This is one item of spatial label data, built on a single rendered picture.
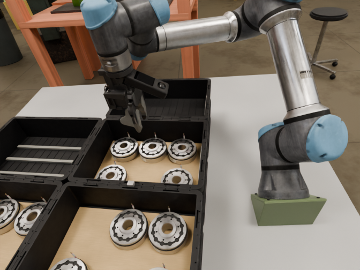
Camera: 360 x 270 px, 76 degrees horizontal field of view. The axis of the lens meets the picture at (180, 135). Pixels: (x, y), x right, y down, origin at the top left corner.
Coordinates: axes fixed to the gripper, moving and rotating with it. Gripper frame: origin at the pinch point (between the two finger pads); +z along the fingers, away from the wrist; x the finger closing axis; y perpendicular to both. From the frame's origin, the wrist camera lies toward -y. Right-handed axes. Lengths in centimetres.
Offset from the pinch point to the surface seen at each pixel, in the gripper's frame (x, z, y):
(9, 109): -129, 111, 226
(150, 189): 20.1, 5.4, -6.0
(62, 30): -269, 78, 213
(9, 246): 36, 14, 33
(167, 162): 2.4, 17.1, -5.9
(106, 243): 32.3, 14.3, 5.5
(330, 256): 25, 28, -57
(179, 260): 34.1, 14.2, -14.9
